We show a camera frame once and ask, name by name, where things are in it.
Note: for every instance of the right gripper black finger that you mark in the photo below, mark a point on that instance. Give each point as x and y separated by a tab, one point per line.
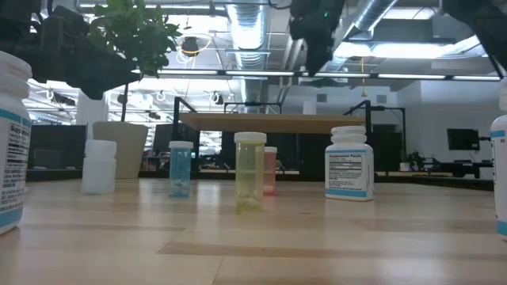
319	57

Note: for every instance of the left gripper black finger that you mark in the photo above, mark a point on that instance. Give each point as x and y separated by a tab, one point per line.
95	75

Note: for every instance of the plain white bottle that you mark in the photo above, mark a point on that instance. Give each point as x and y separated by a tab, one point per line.
99	170

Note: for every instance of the white supplement bottle blue label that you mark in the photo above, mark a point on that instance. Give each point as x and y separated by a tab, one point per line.
500	178
14	158
348	166

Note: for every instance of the pink translucent pill vial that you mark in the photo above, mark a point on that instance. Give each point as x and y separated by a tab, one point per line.
271	170

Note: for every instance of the blue translucent pill vial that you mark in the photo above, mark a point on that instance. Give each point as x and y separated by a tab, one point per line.
180	170

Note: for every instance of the yellow translucent pill vial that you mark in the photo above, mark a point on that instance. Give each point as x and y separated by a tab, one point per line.
249	170

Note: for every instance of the linear ceiling light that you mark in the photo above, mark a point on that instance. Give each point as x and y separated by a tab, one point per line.
190	72
475	78
344	75
412	76
259	73

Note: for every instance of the green leafy plant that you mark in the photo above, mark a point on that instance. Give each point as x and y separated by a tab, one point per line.
138	35

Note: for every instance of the black office screen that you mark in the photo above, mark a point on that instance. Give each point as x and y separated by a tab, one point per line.
55	142

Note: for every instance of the beige plant pot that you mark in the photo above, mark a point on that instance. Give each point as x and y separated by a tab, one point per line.
130	150

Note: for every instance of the black ceiling device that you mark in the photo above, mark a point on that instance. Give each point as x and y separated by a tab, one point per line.
190	46

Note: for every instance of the small background potted plant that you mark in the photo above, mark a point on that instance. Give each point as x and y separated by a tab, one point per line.
404	164

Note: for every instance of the black background desk equipment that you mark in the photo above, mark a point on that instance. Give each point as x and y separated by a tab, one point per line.
459	168

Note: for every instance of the silver ventilation duct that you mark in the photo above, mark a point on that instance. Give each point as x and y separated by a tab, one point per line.
368	16
247	31

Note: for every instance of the black background metal frame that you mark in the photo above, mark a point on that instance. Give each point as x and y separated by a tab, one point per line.
253	103
388	107

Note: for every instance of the wooden shelf black metal frame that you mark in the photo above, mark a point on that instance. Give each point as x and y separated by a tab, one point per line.
269	123

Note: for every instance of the black wall monitor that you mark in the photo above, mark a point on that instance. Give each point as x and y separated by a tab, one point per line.
463	139

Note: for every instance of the black aluminium frame rail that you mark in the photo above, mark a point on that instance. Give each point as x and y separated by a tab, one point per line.
435	183

